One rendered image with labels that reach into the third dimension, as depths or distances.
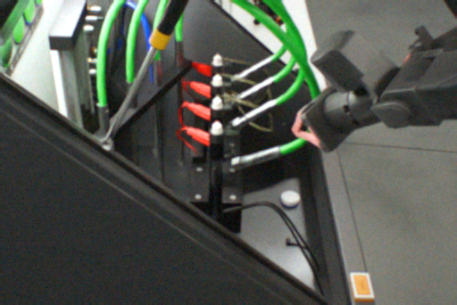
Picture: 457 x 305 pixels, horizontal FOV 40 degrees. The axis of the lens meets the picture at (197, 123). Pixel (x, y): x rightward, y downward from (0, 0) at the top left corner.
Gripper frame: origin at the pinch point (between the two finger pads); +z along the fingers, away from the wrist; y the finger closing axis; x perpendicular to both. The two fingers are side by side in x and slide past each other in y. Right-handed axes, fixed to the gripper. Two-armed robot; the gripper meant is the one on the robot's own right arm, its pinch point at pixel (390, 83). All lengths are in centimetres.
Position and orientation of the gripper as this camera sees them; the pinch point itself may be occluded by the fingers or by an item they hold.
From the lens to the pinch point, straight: 110.8
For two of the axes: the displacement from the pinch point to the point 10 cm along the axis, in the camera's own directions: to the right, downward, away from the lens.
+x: -2.9, 5.6, -7.8
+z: -6.9, 4.4, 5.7
